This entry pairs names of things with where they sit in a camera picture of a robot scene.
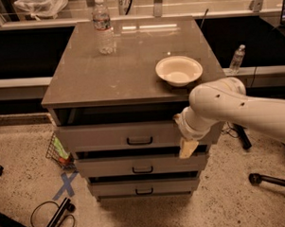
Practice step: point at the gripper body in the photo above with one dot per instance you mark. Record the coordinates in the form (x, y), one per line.
(188, 131)

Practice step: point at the grey top drawer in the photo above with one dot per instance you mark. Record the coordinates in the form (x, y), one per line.
(156, 134)

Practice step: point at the grey drawer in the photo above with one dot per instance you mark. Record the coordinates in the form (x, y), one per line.
(156, 134)
(109, 190)
(139, 165)

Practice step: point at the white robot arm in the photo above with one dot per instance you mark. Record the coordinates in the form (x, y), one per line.
(226, 100)

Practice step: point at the grey middle drawer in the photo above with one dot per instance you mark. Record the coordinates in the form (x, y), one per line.
(139, 165)

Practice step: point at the grey drawer cabinet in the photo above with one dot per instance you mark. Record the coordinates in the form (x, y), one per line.
(89, 88)

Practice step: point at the grey bottom drawer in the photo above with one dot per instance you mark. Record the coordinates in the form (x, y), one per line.
(109, 190)

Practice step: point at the black stand leg behind cabinet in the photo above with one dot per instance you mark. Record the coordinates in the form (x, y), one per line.
(246, 144)

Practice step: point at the black chair leg right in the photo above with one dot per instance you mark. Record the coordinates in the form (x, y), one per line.
(257, 179)

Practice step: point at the white paper bowl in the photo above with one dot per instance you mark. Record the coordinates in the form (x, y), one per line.
(178, 70)

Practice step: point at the small water bottle on ledge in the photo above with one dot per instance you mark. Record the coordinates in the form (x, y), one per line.
(236, 61)

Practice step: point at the blue tape cross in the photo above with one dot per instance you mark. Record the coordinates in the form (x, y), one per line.
(67, 188)

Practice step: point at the clear plastic water bottle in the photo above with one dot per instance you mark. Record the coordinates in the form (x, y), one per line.
(102, 26)

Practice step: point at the black stand leg left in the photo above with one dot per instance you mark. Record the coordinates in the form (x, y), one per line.
(55, 221)

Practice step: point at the white plastic bag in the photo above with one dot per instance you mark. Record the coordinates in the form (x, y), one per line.
(39, 9)

